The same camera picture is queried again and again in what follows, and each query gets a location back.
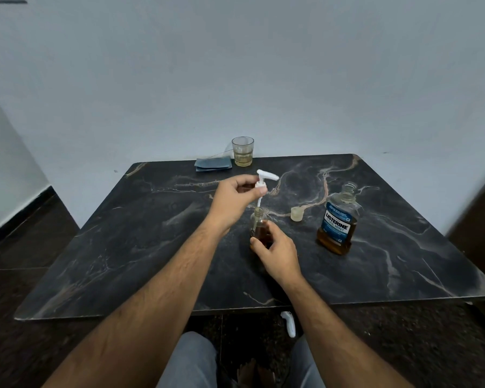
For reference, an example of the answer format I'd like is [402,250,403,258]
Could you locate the person's right hand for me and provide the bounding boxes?
[249,220,304,286]

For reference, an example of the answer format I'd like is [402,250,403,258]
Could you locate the person's left hand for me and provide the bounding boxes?
[205,174,269,238]

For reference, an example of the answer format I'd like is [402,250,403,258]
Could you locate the small glass bottle amber liquid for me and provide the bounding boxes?
[249,207,274,249]

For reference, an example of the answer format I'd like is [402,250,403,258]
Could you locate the white pump dispenser head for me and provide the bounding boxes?
[255,169,280,210]

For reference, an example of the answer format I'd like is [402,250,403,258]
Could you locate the person's right forearm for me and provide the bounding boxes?
[278,272,415,388]

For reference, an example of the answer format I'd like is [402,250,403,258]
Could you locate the person's left forearm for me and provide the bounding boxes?
[42,221,227,388]

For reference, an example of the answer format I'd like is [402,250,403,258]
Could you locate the glass tumbler with yellow liquid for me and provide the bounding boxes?
[231,136,255,168]

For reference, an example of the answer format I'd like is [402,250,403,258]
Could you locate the folded blue cloth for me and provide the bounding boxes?
[194,156,233,173]

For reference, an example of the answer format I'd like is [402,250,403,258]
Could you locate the mouthwash bottle with blue label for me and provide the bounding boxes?
[316,182,364,256]

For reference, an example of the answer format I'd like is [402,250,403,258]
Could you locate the white plastic object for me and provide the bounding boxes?
[280,311,297,339]

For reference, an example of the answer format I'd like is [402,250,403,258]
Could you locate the person's feet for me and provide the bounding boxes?
[236,357,278,388]

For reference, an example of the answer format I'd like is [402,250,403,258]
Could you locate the person's right leg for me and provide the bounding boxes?
[287,336,326,388]

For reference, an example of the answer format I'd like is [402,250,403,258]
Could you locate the person's leg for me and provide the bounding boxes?
[287,336,326,388]
[157,331,220,388]

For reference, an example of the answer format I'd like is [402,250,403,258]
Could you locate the person's left leg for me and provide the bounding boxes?
[157,331,220,388]

